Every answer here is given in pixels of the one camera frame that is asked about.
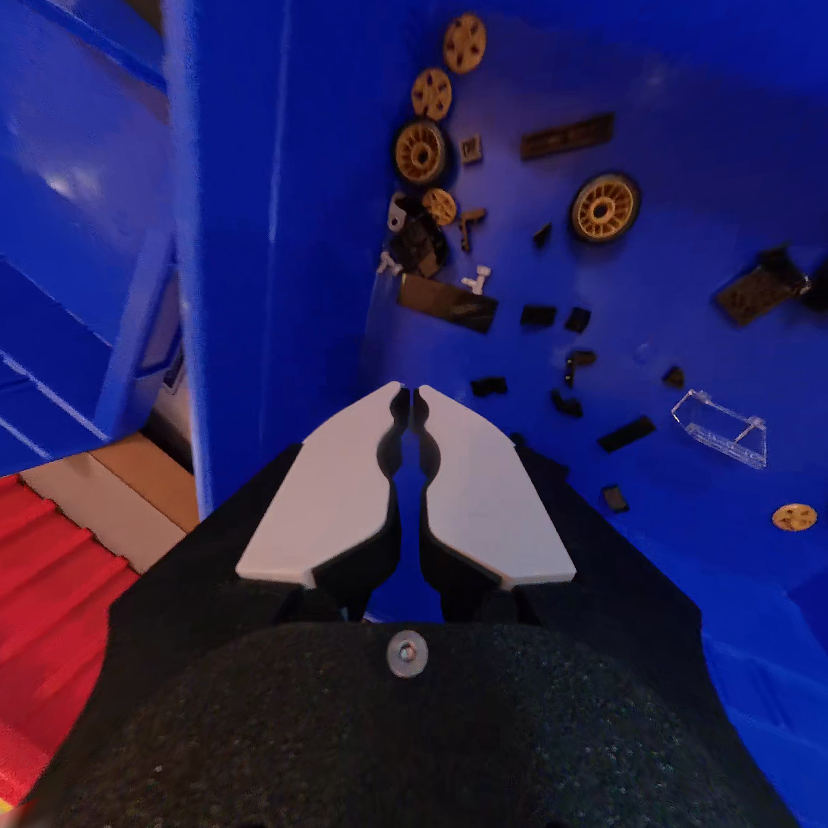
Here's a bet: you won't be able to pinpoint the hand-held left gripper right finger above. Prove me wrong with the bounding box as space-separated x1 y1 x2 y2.
414 385 578 591

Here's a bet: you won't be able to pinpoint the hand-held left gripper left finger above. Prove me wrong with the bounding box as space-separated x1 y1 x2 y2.
236 382 411 586

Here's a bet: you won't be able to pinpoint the blue plastic bin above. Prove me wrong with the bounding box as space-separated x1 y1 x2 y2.
0 0 178 477
162 0 828 828

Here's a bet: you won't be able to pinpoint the scattered loose black lego parts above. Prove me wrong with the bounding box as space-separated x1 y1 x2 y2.
382 114 828 516

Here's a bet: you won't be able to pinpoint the clear lego wedge piece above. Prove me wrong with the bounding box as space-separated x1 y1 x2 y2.
671 389 769 469

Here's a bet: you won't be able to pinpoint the tyred tan lego wheel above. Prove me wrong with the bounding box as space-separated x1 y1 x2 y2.
570 171 643 245
392 118 452 190

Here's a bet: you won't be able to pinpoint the red plastic bin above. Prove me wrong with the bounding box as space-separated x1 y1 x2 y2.
0 473 143 809

